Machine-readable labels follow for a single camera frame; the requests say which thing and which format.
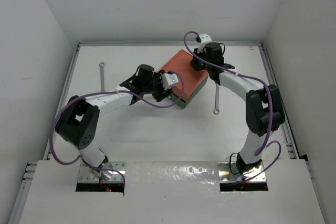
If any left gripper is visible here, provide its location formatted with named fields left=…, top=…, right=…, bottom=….
left=143, top=70, right=172, bottom=101

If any silver wrench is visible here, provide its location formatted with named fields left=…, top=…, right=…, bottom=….
left=99, top=62, right=105, bottom=92
left=213, top=83, right=220, bottom=115

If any green drawer box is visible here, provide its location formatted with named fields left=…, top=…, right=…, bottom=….
left=168, top=76, right=208, bottom=109

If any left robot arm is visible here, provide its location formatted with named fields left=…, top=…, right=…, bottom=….
left=54, top=64, right=179, bottom=169

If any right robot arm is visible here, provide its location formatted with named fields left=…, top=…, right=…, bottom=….
left=191, top=42, right=285, bottom=175

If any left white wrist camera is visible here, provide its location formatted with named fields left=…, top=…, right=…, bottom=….
left=161, top=73, right=179, bottom=90

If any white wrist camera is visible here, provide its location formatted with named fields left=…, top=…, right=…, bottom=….
left=196, top=34, right=212, bottom=53
left=161, top=73, right=179, bottom=90

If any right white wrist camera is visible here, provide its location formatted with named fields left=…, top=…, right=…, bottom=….
left=196, top=34, right=212, bottom=53

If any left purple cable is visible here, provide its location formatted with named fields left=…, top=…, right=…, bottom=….
left=48, top=71, right=186, bottom=190

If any purple cable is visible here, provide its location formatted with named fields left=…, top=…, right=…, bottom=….
left=183, top=30, right=282, bottom=184
left=48, top=71, right=186, bottom=190

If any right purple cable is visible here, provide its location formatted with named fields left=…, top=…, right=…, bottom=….
left=183, top=30, right=282, bottom=184

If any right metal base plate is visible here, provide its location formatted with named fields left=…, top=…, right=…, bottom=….
left=217, top=161, right=266, bottom=183

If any metal base plate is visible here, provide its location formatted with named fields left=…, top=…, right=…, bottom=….
left=78, top=162, right=126, bottom=183
left=217, top=161, right=266, bottom=183

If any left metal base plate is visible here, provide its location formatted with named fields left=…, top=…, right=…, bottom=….
left=78, top=162, right=126, bottom=183

